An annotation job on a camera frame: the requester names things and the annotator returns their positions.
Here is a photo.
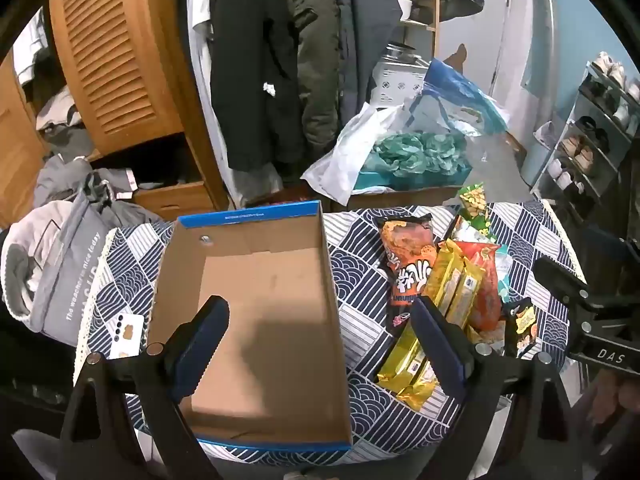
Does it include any black coat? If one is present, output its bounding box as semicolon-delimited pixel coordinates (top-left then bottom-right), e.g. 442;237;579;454
210;0;307;172

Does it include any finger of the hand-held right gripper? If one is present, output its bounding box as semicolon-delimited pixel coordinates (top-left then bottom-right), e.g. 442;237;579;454
531;256;591;306

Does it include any navy white patterned tablecloth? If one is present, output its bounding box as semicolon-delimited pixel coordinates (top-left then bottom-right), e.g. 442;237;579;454
75;200;588;466

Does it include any olive coat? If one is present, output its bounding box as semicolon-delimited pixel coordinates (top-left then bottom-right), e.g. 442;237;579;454
279;0;342;161

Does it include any cardboard box blue rim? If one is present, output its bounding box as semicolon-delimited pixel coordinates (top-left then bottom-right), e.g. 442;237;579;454
145;200;353;453

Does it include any black orange snack bag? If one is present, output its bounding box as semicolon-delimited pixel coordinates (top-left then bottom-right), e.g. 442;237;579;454
375;214;435;331

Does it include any white phone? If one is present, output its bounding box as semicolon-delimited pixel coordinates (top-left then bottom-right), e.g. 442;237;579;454
107;314;146;360

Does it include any red snack bag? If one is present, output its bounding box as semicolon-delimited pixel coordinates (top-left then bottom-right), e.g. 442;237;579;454
457;241;503;333

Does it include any wooden shelf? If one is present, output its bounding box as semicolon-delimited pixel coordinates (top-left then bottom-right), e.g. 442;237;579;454
399;0;442;57

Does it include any green snack bag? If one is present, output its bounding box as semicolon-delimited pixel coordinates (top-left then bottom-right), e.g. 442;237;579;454
457;182;489;234

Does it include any teal white snack bag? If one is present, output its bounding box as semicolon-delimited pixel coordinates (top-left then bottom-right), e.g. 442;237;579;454
492;244;516;306

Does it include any blue plastic bag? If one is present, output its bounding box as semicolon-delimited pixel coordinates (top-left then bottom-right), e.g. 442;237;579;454
405;57;512;137

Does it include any white plastic bag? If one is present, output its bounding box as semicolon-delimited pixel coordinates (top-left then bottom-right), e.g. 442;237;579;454
300;102;417;206

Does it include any grey fabric bag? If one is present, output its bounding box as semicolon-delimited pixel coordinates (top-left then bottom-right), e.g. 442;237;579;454
0;187;118;348

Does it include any white clear wrapper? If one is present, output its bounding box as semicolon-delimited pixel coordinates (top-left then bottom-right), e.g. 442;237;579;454
450;220;493;251

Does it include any yellow biscuit packet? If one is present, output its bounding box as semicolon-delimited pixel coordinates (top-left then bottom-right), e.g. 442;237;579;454
377;239;468;393
397;255;487;412

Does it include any teal box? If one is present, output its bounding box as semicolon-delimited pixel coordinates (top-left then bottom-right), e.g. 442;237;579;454
352;169;472;194

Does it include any shoe rack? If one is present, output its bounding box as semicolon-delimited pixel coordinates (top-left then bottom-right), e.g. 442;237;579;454
530;52;640;213

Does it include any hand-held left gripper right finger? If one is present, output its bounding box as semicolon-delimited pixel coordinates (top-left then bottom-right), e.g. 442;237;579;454
409;296;586;480

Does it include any white garment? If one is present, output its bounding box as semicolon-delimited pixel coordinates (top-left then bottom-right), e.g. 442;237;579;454
167;0;236;207

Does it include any pile of grey clothes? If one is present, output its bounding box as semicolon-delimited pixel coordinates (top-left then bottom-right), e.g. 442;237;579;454
34;152;167;226

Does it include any pale blue trash bin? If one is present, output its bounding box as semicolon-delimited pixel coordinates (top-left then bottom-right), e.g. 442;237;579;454
520;120;557;187

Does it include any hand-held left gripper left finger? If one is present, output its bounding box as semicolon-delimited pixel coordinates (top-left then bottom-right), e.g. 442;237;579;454
59;296;231;480

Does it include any person's right hand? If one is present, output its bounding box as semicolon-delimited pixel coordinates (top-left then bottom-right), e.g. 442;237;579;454
575;370;640;441

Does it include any small black yellow snack packet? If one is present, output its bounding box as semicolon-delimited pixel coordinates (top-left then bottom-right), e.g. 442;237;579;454
504;297;540;359

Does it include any wooden drawer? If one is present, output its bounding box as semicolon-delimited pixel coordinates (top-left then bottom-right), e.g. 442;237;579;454
131;180;216;222

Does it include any white patterned storage box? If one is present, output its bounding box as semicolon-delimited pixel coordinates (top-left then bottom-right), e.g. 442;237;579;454
367;57;431;109

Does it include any grey blue coat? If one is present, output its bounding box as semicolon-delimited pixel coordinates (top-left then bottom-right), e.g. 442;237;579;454
332;0;407;122

